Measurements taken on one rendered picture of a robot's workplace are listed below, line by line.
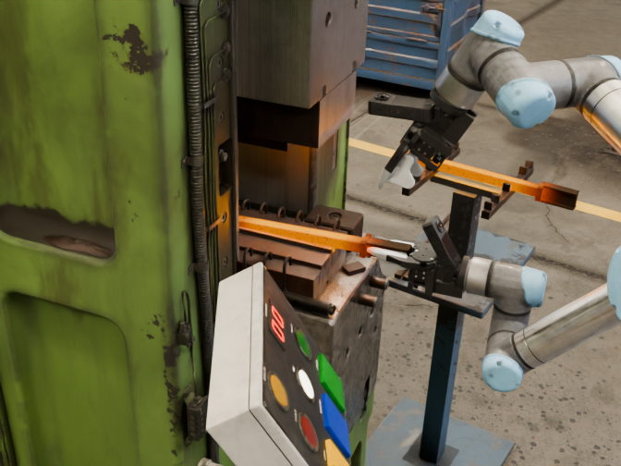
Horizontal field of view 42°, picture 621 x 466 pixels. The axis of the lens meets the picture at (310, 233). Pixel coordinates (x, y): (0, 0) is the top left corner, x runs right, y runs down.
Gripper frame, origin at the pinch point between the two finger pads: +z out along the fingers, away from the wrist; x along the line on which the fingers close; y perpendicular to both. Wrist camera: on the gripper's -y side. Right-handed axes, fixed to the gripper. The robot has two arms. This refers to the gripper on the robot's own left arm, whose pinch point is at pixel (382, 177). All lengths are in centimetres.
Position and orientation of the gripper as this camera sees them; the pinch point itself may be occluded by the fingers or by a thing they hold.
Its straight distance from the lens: 148.1
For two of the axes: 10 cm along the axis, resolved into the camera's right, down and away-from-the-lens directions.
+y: 8.1, 5.8, -0.6
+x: 3.8, -4.5, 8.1
